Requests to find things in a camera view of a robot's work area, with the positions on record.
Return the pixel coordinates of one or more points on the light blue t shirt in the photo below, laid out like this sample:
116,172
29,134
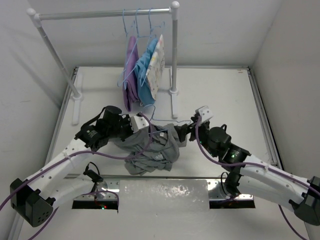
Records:
140,70

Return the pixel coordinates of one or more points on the purple t shirt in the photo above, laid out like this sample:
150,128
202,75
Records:
129,87

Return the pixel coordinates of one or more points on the white patterned t shirt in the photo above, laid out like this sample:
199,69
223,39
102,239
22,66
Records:
156,67

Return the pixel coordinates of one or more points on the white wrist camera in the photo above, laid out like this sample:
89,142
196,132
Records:
138,123
204,113

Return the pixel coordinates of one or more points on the white front cover panel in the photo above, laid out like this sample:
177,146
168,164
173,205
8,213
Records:
168,210

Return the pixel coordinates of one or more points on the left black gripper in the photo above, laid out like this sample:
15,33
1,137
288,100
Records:
127,119

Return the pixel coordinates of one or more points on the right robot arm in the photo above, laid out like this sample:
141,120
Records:
248,174

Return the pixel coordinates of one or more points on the light blue wire hanger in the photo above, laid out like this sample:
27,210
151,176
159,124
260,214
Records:
163,120

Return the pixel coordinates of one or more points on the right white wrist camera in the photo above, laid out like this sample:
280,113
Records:
204,113

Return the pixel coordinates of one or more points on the grey t shirt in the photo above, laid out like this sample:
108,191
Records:
163,151

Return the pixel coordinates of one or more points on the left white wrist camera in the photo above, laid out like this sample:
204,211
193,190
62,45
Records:
138,123

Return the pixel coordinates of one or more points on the white garment rack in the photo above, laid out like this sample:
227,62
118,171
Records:
173,10

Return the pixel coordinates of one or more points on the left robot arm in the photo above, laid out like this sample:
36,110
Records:
33,198

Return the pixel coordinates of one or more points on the light blue hanger with purple shirt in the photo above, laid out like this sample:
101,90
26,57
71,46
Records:
132,31

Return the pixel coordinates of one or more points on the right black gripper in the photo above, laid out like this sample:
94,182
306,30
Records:
183,130

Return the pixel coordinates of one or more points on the light blue hanger with patterned shirt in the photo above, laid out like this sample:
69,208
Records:
155,30

